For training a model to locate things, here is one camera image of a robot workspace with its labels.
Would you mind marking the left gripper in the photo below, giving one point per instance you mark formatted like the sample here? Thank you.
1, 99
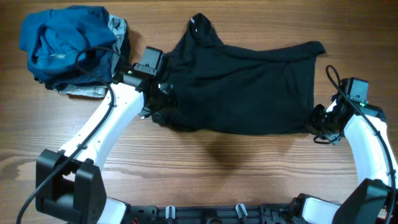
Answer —
170, 99

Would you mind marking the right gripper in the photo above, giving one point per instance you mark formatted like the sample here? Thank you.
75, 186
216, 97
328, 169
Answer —
311, 123

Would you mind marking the black t-shirt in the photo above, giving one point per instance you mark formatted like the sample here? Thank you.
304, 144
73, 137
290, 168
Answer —
234, 90

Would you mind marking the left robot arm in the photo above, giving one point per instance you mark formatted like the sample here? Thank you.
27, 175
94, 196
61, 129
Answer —
69, 183

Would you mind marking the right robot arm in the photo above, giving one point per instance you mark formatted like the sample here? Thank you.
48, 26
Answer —
375, 198

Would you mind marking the grey folded garment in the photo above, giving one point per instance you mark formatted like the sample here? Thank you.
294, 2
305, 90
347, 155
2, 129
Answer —
118, 27

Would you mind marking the blue crumpled garment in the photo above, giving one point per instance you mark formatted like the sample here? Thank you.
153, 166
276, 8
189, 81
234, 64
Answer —
68, 46

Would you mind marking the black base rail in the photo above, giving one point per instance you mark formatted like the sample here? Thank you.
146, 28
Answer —
236, 214

